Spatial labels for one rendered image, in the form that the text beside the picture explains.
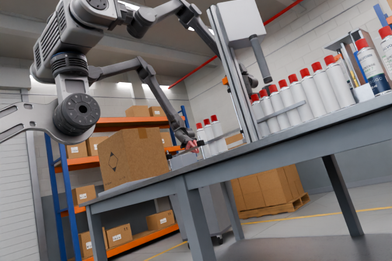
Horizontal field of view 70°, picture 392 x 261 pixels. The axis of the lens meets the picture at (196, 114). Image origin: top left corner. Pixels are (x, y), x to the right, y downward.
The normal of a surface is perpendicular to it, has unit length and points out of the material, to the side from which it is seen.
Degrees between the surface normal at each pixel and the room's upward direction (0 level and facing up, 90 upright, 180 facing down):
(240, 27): 90
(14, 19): 90
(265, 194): 90
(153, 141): 90
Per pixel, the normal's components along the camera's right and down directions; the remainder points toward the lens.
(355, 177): -0.70, 0.01
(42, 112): 0.67, -0.34
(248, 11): 0.07, -0.26
